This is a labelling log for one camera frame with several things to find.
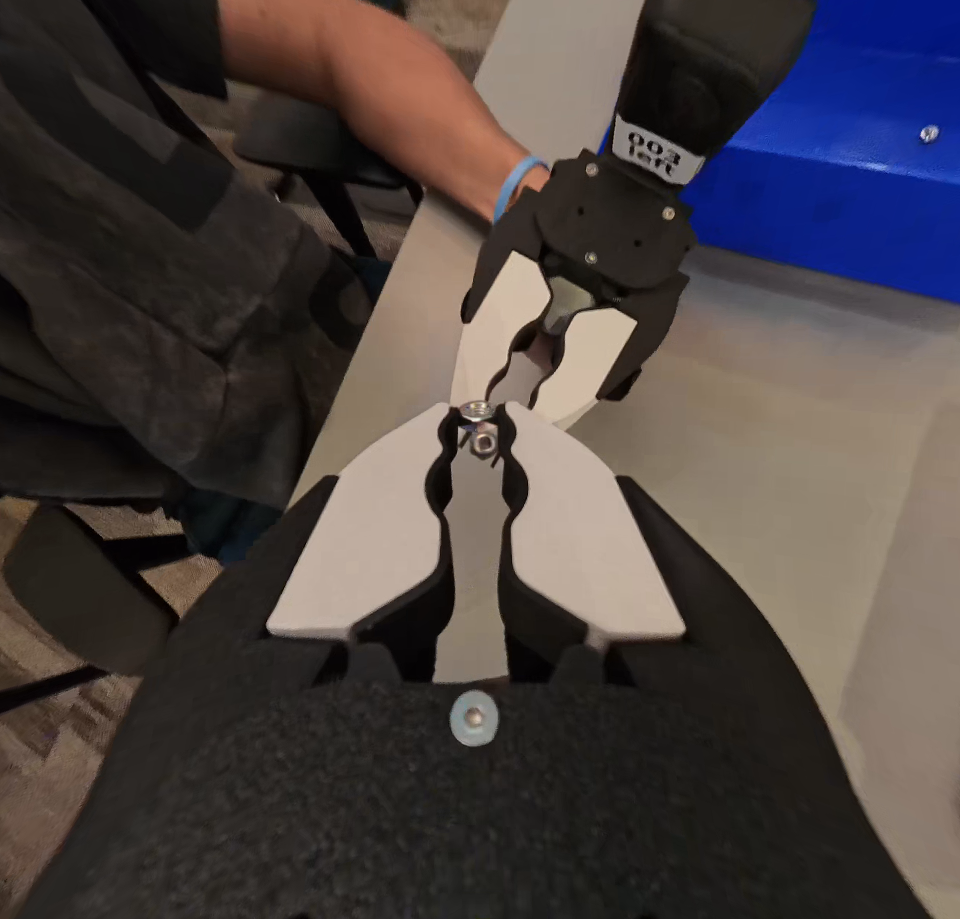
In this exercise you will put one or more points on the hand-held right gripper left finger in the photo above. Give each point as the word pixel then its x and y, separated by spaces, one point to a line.
pixel 360 551

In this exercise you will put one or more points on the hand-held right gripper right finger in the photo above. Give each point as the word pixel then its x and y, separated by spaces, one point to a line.
pixel 592 551

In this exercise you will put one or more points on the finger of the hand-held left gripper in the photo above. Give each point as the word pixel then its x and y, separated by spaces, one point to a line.
pixel 502 311
pixel 600 349

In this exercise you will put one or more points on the large silver nut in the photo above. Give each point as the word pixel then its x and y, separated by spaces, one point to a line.
pixel 466 409

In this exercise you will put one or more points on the small silver nut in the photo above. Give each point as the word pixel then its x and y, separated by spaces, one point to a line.
pixel 475 452
pixel 928 133

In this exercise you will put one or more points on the blue plastic bin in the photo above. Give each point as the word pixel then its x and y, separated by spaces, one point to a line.
pixel 825 184

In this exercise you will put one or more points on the person's left forearm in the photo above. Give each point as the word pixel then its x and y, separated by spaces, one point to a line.
pixel 375 86

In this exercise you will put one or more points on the grey desk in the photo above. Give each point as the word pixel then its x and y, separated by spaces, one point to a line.
pixel 750 484

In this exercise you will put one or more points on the blue wristband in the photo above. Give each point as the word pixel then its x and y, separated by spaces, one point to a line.
pixel 514 184

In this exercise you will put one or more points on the blue jeans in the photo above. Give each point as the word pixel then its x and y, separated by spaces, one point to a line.
pixel 225 521

